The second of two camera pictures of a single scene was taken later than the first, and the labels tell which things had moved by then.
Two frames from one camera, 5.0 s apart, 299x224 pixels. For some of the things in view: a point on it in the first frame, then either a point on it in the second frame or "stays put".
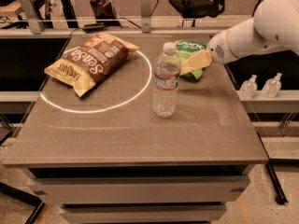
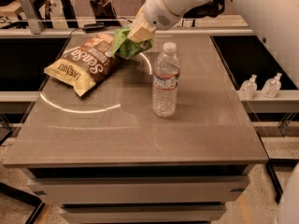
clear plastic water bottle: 167,75 stays put
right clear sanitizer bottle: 272,88 stays put
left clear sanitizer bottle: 249,89 stays put
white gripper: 218,49 to 154,12
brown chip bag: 85,64 stays put
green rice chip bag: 186,49 to 124,48
